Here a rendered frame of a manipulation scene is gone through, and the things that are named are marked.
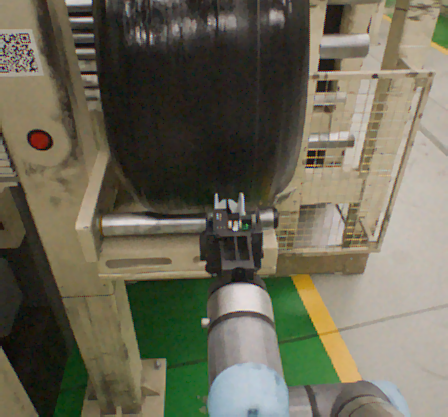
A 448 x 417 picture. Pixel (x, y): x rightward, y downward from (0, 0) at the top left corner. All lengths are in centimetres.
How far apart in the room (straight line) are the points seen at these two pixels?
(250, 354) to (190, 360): 128
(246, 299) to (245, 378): 9
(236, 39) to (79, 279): 72
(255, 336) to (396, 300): 158
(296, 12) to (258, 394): 44
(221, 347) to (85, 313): 77
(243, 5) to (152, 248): 49
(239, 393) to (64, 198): 61
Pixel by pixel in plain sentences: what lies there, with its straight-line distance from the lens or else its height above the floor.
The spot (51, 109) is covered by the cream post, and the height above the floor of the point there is 112.
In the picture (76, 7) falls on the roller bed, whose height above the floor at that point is 118.
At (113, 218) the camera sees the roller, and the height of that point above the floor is 92.
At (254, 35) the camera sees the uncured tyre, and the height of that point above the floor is 130.
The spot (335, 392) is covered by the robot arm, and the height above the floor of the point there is 99.
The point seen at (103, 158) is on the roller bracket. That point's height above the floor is 95.
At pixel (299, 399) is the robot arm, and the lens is 55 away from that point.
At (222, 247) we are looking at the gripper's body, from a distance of 55.
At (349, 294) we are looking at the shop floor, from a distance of 197.
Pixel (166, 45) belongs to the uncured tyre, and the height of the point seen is 129.
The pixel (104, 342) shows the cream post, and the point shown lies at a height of 43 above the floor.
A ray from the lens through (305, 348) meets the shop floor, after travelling 178.
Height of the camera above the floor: 148
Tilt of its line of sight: 38 degrees down
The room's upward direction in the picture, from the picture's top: straight up
